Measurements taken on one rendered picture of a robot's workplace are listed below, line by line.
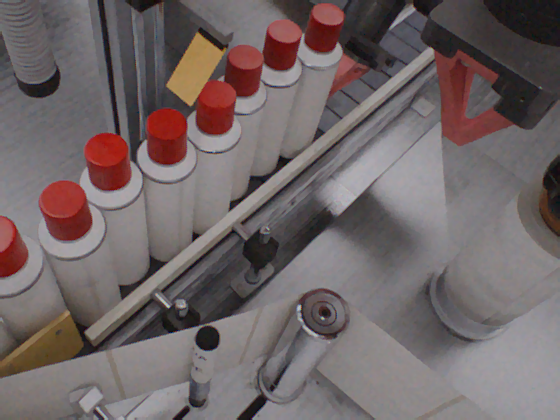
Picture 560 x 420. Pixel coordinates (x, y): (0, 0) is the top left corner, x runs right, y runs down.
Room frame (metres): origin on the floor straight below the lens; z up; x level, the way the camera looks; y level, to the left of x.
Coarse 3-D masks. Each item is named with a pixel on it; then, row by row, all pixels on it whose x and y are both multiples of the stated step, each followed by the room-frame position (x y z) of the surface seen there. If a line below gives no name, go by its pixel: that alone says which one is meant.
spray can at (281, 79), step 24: (288, 24) 0.42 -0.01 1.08; (264, 48) 0.40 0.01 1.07; (288, 48) 0.39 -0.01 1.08; (264, 72) 0.39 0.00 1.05; (288, 72) 0.39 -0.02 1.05; (288, 96) 0.39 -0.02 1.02; (264, 120) 0.38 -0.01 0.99; (288, 120) 0.40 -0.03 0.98; (264, 144) 0.38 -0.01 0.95; (264, 168) 0.38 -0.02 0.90
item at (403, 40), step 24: (408, 24) 0.72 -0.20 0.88; (384, 48) 0.66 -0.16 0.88; (408, 48) 0.67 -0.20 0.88; (384, 72) 0.61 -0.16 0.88; (336, 96) 0.54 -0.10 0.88; (360, 96) 0.55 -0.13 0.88; (336, 120) 0.50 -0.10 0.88; (336, 144) 0.46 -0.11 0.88; (192, 240) 0.28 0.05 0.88; (192, 264) 0.25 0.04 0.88; (120, 288) 0.21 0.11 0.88; (168, 288) 0.23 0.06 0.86
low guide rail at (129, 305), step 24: (408, 72) 0.58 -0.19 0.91; (384, 96) 0.53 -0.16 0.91; (360, 120) 0.49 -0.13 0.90; (312, 144) 0.42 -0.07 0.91; (288, 168) 0.38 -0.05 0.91; (264, 192) 0.34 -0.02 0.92; (240, 216) 0.30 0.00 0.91; (216, 240) 0.28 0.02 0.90; (168, 264) 0.23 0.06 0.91; (144, 288) 0.20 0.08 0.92; (120, 312) 0.17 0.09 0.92; (96, 336) 0.15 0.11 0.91
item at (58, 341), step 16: (64, 320) 0.13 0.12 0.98; (32, 336) 0.12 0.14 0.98; (48, 336) 0.12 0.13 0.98; (64, 336) 0.13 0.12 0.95; (80, 336) 0.14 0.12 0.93; (16, 352) 0.10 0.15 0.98; (32, 352) 0.11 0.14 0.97; (48, 352) 0.12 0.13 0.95; (64, 352) 0.13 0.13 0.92; (0, 368) 0.09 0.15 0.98; (16, 368) 0.09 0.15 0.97; (32, 368) 0.10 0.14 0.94
